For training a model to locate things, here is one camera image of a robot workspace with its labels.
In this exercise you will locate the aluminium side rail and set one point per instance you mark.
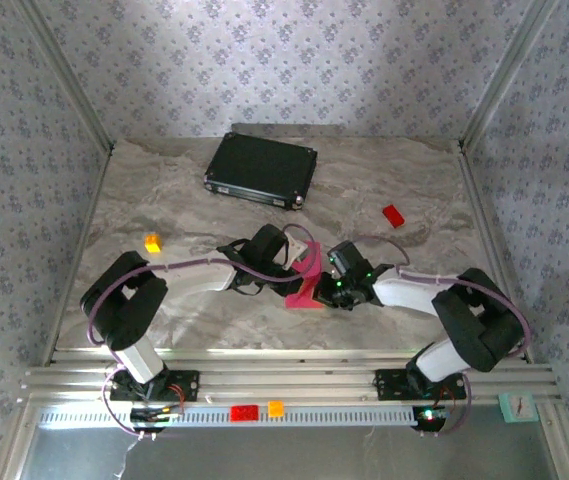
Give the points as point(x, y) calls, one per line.
point(499, 240)
point(76, 240)

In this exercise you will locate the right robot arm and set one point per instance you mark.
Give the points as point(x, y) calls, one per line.
point(479, 320)

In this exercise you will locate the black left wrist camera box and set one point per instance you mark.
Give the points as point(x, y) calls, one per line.
point(269, 242)

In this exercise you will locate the right controller board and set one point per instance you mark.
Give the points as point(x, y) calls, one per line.
point(431, 417)

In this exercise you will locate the metal sheet panel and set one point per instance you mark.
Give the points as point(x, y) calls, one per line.
point(289, 455)

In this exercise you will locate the red tag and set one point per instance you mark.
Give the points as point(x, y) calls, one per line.
point(244, 413)

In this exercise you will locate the black hard case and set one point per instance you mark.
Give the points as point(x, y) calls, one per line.
point(259, 165)

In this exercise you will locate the orange tag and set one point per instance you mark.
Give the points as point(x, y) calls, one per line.
point(276, 409)

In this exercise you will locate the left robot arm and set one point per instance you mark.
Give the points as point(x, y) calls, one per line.
point(124, 310)

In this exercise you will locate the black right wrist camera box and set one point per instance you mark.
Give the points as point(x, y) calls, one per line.
point(349, 260)

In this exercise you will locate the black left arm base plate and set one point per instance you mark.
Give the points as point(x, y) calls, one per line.
point(186, 385)

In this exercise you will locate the aluminium frame beam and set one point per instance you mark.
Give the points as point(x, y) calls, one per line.
point(289, 375)

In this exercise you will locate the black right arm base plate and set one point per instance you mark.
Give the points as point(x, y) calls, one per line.
point(389, 385)

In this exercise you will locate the aluminium upright post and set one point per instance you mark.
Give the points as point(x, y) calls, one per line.
point(64, 75)
point(509, 70)

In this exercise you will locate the orange yellow toy brick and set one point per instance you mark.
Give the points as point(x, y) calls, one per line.
point(153, 244)

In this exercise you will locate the pink cloth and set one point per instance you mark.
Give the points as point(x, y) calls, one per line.
point(309, 301)

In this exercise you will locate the red toy brick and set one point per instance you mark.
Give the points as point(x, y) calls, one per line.
point(394, 216)

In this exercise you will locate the teal small clock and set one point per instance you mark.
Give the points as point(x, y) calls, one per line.
point(518, 408)

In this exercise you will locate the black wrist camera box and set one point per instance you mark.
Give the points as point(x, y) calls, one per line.
point(269, 242)
point(349, 260)

